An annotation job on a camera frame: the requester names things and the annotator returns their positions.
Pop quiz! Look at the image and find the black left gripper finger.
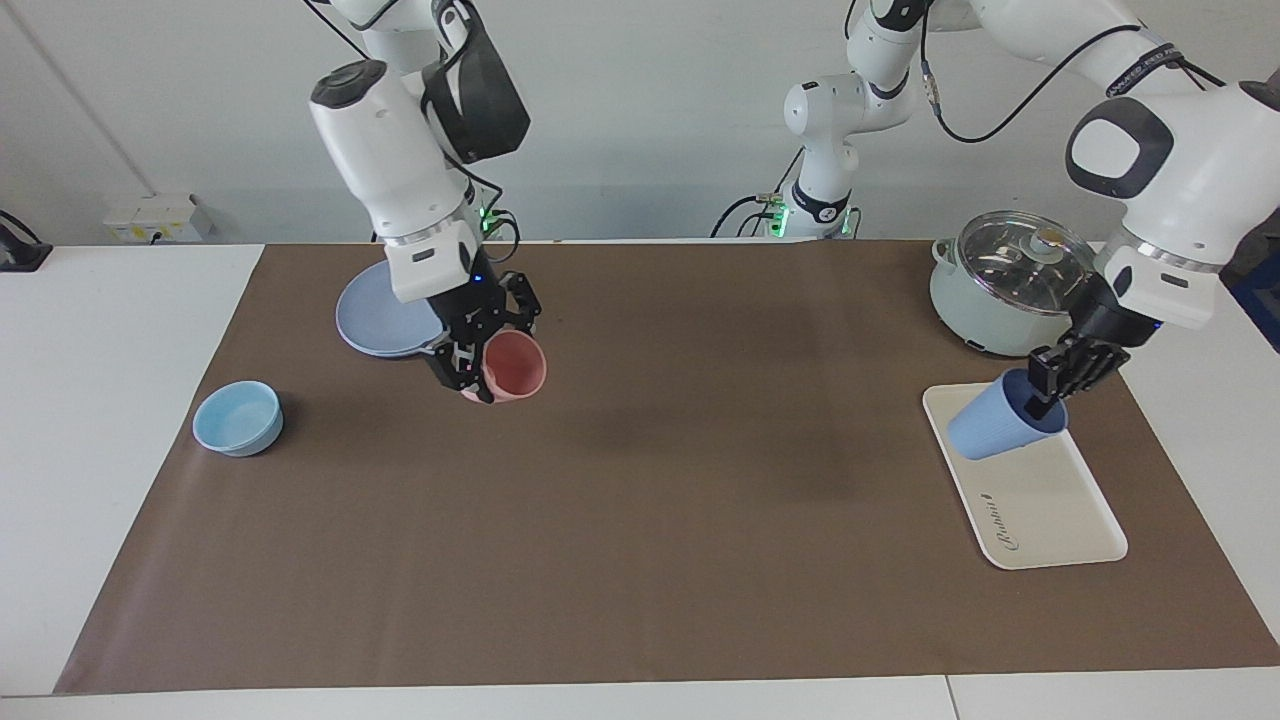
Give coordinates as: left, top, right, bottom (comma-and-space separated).
1075, 340, 1131, 396
1025, 340, 1081, 419

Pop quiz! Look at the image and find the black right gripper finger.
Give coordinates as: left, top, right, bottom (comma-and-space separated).
500, 271, 542, 337
424, 338, 499, 406

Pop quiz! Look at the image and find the pink plastic cup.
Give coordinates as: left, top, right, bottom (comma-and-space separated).
460, 330, 548, 404

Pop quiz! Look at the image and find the blue plastic cup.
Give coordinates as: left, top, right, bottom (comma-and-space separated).
947, 368, 1069, 461

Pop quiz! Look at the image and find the cream tray with rabbit print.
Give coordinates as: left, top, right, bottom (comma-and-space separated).
922, 380, 1129, 571

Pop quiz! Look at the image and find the pale blue round plate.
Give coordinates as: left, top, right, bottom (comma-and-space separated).
335, 262, 447, 359

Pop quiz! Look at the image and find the pale green cooking pot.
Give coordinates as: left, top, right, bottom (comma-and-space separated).
930, 240, 1096, 358

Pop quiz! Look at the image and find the glass pot lid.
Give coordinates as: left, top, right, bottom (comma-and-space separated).
955, 210, 1099, 319

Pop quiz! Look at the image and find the blue box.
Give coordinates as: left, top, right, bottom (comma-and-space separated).
1232, 270, 1280, 353

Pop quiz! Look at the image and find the light blue small bowl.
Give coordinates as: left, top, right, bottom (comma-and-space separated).
192, 380, 284, 458

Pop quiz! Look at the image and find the brown paper table mat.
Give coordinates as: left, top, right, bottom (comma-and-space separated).
55, 240, 1280, 696

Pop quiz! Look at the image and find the black desk device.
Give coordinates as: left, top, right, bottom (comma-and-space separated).
0, 210, 53, 273

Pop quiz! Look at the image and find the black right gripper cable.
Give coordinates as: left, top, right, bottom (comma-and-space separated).
440, 170, 523, 271

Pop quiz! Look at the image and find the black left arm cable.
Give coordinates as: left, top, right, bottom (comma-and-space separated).
918, 24, 1229, 146

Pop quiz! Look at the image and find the black base power cable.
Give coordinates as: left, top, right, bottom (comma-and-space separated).
710, 150, 801, 241

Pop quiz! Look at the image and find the white wall socket box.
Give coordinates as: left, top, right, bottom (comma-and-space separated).
103, 193, 214, 244

